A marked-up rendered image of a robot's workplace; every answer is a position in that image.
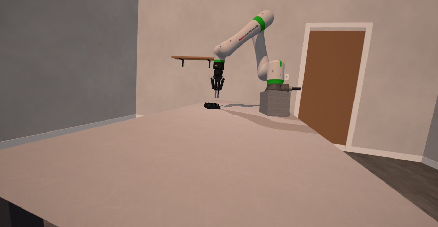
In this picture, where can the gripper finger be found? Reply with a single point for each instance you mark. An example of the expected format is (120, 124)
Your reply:
(219, 86)
(214, 86)

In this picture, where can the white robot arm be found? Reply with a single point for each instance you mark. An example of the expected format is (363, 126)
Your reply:
(273, 71)

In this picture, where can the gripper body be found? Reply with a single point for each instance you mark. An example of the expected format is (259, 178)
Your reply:
(218, 73)

